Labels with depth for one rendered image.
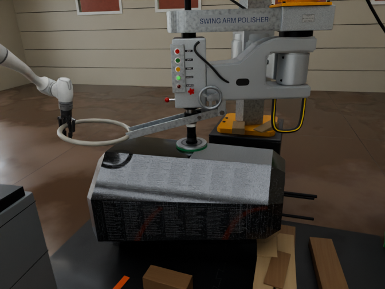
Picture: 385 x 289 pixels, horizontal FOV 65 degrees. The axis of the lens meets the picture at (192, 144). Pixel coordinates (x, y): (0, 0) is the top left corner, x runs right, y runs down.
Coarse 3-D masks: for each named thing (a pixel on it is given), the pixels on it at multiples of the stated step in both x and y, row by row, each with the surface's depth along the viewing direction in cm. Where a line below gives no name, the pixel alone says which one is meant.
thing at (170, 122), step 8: (216, 104) 207; (208, 112) 197; (216, 112) 198; (224, 112) 194; (160, 120) 210; (168, 120) 210; (176, 120) 199; (184, 120) 199; (192, 120) 199; (200, 120) 199; (128, 128) 212; (136, 128) 212; (144, 128) 201; (152, 128) 201; (160, 128) 201; (168, 128) 201; (136, 136) 203
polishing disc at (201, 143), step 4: (180, 140) 214; (184, 140) 214; (200, 140) 214; (204, 140) 213; (176, 144) 210; (180, 144) 207; (184, 144) 207; (188, 144) 207; (192, 144) 207; (196, 144) 207; (200, 144) 207; (204, 144) 206; (184, 148) 203; (188, 148) 202; (192, 148) 202; (196, 148) 202; (200, 148) 204
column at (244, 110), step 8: (240, 0) 240; (248, 0) 226; (256, 0) 228; (264, 0) 229; (240, 8) 241; (248, 8) 228; (240, 104) 263; (248, 104) 257; (256, 104) 259; (240, 112) 266; (248, 112) 260; (256, 112) 262; (240, 120) 268; (248, 120) 263; (256, 120) 264
